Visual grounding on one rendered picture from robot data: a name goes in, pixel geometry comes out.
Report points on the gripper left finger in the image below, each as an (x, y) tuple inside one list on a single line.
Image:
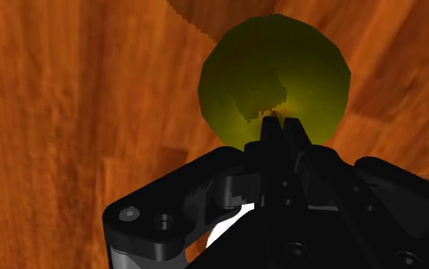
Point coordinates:
[(184, 193)]

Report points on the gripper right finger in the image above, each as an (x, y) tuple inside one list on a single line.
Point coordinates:
[(378, 186)]

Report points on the green round fruit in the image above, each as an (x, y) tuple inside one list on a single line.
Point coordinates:
[(289, 74)]

